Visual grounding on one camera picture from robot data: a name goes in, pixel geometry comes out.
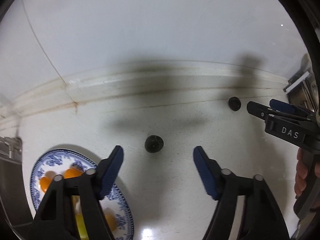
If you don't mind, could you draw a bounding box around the stainless steel sink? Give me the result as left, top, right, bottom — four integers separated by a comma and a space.
1, 137, 33, 228

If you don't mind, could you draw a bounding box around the dark plum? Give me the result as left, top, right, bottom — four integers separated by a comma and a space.
228, 96, 241, 112
144, 135, 164, 153

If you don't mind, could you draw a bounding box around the orange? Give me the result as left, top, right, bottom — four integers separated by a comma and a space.
63, 167, 82, 179

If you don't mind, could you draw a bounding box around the large green apple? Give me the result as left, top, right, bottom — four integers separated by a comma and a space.
72, 196, 88, 240

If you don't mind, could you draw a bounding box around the orange tangerine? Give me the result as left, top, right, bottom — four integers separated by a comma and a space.
105, 213, 117, 231
39, 176, 52, 193

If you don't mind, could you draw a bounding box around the right hand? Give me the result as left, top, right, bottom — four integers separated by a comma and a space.
294, 148, 308, 197

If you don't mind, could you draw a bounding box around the white dish rack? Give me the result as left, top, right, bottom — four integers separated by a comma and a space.
284, 71, 310, 94

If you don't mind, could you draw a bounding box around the blue white patterned plate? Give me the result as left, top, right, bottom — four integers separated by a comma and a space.
30, 149, 134, 239

